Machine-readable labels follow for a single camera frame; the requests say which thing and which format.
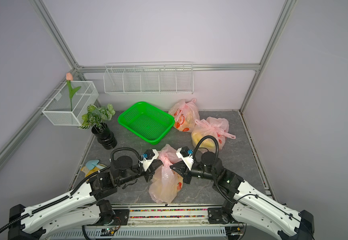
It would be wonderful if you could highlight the plain pink plastic bag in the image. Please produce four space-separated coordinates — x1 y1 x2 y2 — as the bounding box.
149 144 183 204

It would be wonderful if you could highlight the printed pink plastic bag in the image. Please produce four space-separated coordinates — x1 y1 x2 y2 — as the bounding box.
191 117 236 150
169 98 200 133

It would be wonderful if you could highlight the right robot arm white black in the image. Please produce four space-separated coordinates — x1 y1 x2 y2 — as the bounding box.
171 148 314 240

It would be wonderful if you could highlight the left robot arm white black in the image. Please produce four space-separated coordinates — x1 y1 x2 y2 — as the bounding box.
0 156 162 240

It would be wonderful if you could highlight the yellow white work glove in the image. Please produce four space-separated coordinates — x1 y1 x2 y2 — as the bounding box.
81 164 106 177

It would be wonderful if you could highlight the green plastic basket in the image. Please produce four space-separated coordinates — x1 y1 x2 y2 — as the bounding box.
118 102 175 145

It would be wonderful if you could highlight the green potted plant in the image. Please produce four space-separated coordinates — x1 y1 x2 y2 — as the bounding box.
78 104 116 133

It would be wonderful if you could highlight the pink artificial tulip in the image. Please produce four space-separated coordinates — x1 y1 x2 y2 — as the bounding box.
66 73 81 112

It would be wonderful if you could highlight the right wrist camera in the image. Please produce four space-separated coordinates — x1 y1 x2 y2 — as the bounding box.
176 147 194 170

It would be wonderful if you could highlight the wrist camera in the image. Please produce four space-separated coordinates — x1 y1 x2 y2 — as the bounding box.
176 147 194 170
142 149 159 172

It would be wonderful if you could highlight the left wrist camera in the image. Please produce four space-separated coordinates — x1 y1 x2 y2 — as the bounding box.
142 149 159 172

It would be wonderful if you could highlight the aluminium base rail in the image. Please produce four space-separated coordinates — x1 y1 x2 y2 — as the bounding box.
40 204 247 240

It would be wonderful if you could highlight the white wire basket left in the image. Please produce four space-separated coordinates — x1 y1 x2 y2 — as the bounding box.
42 81 99 127

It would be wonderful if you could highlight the white wire shelf back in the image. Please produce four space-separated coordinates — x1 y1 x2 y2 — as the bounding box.
104 62 194 94

